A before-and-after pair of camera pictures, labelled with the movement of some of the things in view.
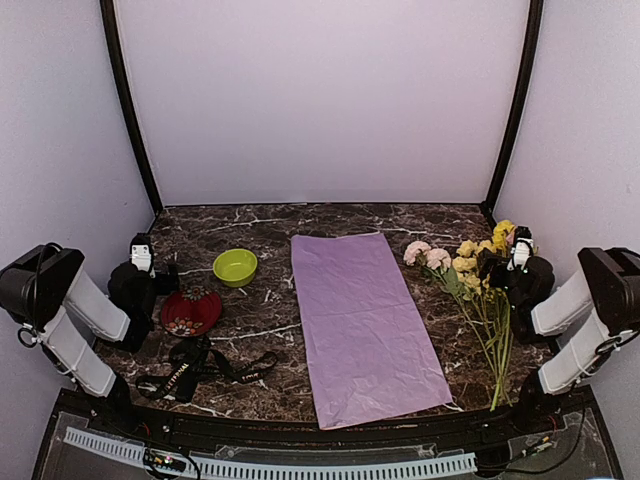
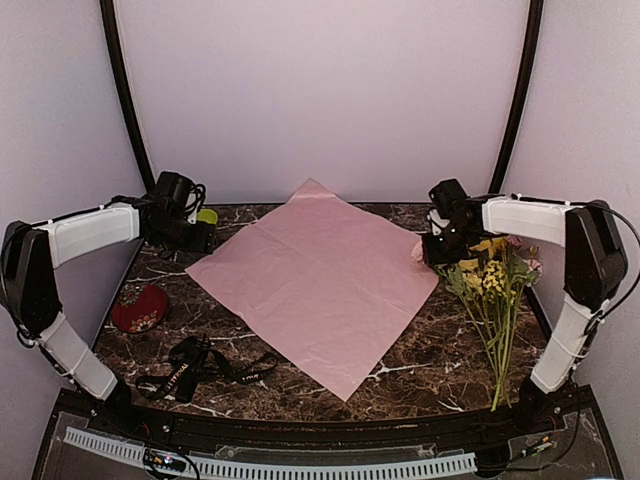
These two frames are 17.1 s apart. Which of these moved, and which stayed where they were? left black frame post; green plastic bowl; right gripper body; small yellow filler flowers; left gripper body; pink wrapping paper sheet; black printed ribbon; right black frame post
Moved: green plastic bowl; right gripper body; pink wrapping paper sheet; left gripper body; small yellow filler flowers
Stayed: left black frame post; right black frame post; black printed ribbon
